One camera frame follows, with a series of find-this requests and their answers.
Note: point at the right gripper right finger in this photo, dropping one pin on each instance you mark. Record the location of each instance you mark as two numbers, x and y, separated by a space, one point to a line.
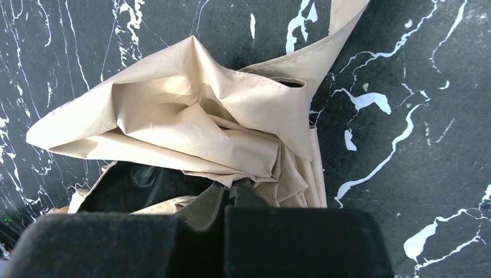
266 241

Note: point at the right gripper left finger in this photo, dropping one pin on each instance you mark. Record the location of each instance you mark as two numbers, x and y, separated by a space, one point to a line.
185 244

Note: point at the beige folding umbrella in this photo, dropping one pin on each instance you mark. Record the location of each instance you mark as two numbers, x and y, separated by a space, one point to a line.
179 109

